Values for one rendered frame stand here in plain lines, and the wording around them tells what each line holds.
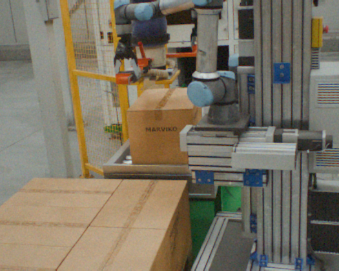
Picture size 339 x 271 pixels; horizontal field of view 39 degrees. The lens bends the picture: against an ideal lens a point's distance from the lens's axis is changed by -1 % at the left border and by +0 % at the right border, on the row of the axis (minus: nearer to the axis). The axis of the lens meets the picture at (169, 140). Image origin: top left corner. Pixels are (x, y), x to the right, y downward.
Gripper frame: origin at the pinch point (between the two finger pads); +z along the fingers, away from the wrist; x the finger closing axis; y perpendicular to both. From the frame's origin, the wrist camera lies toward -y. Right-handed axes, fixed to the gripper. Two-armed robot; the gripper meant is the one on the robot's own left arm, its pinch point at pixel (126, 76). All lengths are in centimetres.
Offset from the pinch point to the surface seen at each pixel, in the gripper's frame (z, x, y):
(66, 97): 85, 174, 333
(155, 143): 51, 0, 50
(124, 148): 66, 30, 82
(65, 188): 71, 52, 26
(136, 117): 34, 11, 50
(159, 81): 11.7, -6.6, 43.8
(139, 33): -15, 5, 50
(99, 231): 70, 14, -24
